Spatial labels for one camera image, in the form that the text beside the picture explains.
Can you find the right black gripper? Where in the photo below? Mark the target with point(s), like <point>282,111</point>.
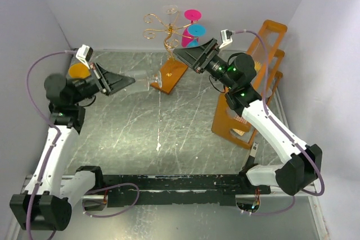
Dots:
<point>198,57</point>

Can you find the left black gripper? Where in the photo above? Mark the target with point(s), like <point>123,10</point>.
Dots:
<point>110,82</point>

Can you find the clear wine glass front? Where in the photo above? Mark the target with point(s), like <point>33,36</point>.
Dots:
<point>143,80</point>

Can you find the clear wine glass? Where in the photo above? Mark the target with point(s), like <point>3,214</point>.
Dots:
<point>143,80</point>
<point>171,14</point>

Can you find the blue plastic wine glass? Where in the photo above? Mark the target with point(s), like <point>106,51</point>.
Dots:
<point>196,31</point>

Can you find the pink plastic wine glass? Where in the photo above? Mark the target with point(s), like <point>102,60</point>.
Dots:
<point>193,16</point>

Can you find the yellow plastic wine glass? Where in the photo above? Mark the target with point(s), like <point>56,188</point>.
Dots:
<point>79,70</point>

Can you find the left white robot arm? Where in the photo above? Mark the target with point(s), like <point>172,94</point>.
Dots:
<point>46,203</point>

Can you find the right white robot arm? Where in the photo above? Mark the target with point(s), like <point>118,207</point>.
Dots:
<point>301,163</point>

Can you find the wooden rack base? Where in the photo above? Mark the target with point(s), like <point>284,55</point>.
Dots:
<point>171,73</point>

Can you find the clear wine glass back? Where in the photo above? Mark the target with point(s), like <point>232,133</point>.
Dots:
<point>171,14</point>

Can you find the yellow object on shelf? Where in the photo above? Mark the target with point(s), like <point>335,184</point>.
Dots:
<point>257,66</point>

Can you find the white label strip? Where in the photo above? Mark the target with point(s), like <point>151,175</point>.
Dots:
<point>254,149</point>

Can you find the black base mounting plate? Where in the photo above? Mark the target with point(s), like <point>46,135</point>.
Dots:
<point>221,189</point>

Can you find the gold wire glass rack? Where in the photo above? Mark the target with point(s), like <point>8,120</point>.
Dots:
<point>173,33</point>

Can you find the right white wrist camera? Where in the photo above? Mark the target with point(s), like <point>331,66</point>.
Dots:
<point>226,38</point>

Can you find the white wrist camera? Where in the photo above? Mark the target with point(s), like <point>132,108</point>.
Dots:
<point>226,38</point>
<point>84,54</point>

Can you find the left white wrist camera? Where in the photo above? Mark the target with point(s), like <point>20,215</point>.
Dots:
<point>84,54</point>

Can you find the aluminium extrusion rail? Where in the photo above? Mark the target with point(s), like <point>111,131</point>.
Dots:
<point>274,191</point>

